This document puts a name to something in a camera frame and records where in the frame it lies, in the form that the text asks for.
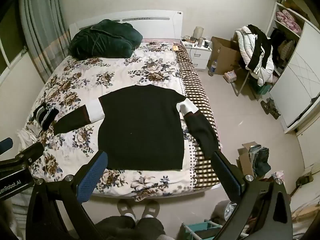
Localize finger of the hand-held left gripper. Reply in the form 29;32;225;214
0;137;13;155
0;142;44;172

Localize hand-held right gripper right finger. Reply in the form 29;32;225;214
212;150;293;240

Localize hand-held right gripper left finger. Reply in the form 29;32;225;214
26;150;108;240

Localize black sweater with white sleeves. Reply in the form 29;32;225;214
53;85;220;172

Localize white crumpled cloth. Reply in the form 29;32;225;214
16;125;42;153

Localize small cardboard box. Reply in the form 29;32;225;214
237;141;262;178

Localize folded blue jeans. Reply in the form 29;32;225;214
251;145;272;178

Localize striped folded garment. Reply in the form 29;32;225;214
32;102;60;131

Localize person's left grey slipper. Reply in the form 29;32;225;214
117;199;137;224

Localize person's grey slipper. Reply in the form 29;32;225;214
117;199;137;224
141;200;160;222

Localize teal and white rack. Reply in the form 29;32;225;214
181;219;225;240

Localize person's dark trousers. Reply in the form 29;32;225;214
94;215;165;240

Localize person's right grey slipper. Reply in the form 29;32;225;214
141;200;160;222

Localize dark patterned shoe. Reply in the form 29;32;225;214
260;97;275;111
267;106;281;120

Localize brown checkered blanket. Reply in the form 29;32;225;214
172;44;222;189

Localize metal folding chair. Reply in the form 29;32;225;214
231;66;253;97

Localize green plastic basin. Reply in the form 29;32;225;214
252;82;272;95

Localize pink tissue pack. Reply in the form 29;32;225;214
224;70;237;83

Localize window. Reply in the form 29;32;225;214
0;0;28;80

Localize white wardrobe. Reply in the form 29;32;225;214
265;1;320;134

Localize large cardboard box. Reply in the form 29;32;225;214
207;36;244;75

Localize floral bed sheet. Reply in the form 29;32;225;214
15;41;222;202

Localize white nightstand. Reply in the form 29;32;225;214
180;39;213;72

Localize striped cloth pile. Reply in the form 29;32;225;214
235;26;275;85

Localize grey pleated curtain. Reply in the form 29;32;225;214
19;0;72;84

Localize black jacket with white stripes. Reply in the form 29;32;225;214
246;24;273;70

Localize dark green cushion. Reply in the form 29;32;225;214
69;19;143;60

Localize brown bag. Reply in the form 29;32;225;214
279;40;297;61

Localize pink folded quilt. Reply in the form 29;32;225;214
275;9;302;33

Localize white headboard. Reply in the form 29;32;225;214
69;10;184;40

